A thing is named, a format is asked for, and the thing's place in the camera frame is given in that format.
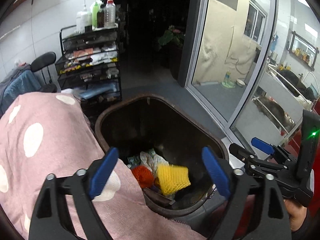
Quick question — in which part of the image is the potted plant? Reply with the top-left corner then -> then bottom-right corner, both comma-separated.
157,25 -> 185,47

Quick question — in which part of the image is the clear bottle red cap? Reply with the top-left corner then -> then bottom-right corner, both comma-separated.
104,0 -> 116,29

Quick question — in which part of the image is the yellow foam fruit net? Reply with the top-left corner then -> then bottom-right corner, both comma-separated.
155,164 -> 192,196

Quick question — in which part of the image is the orange foam fruit net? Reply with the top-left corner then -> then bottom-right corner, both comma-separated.
131,165 -> 155,188

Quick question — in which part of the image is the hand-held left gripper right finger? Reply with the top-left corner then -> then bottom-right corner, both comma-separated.
201,146 -> 292,240

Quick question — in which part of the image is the black mesh trolley cart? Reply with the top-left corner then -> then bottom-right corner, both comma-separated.
55,22 -> 123,108

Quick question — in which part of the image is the window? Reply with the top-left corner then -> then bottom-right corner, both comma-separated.
244,0 -> 267,43

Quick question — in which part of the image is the white labelled pump bottle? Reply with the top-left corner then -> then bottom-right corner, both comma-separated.
76,7 -> 92,33

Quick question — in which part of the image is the person's right hand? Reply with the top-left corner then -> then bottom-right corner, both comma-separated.
285,200 -> 310,232

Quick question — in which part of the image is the blue covered massage bed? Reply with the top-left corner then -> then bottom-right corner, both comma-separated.
0,65 -> 42,115

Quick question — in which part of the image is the green pet water dispenser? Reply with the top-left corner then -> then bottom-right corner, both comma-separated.
222,70 -> 236,89

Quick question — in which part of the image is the white paper bag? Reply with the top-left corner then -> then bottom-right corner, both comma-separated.
140,151 -> 170,173

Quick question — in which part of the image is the grey furry animal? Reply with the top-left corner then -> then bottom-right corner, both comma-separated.
252,96 -> 288,128

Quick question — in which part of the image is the wooden framed wall rack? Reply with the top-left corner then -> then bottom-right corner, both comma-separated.
287,31 -> 320,68

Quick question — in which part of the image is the green bottle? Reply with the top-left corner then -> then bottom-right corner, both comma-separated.
91,0 -> 103,30

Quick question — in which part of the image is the black trash bin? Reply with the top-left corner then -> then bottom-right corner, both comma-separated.
95,94 -> 229,218

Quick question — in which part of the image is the glass door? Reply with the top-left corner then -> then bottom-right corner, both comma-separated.
185,0 -> 278,140

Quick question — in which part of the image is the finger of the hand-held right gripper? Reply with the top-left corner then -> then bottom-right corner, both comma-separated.
229,143 -> 269,174
251,137 -> 288,159

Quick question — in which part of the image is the brown bottle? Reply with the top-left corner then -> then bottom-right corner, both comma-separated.
97,7 -> 105,28

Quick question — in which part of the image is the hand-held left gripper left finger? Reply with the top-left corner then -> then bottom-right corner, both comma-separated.
29,147 -> 120,240

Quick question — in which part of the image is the pink polka-dot blanket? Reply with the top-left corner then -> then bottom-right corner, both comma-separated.
0,92 -> 208,240

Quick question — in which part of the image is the black stool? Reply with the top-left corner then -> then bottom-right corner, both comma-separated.
30,52 -> 57,93

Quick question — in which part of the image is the dark furry animal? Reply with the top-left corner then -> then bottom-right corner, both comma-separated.
277,70 -> 307,97

